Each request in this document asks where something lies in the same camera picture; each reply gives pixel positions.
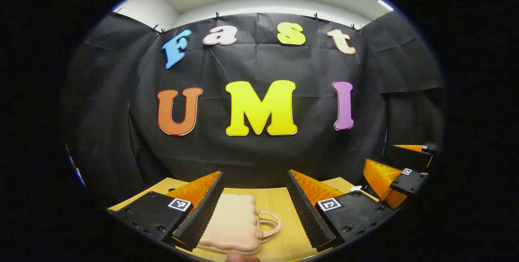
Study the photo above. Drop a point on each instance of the white ceiling light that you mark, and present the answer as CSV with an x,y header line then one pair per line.
x,y
385,5

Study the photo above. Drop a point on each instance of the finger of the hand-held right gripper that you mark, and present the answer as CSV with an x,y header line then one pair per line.
x,y
409,156
409,181

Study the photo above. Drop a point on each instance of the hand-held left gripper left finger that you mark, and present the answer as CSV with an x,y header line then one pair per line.
x,y
198,221

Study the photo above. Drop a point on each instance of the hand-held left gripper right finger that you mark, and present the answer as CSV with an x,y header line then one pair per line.
x,y
310,221

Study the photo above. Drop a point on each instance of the white skin care tube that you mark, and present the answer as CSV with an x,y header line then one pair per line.
x,y
356,188

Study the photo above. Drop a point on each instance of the beige suitcase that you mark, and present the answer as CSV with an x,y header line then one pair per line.
x,y
233,223

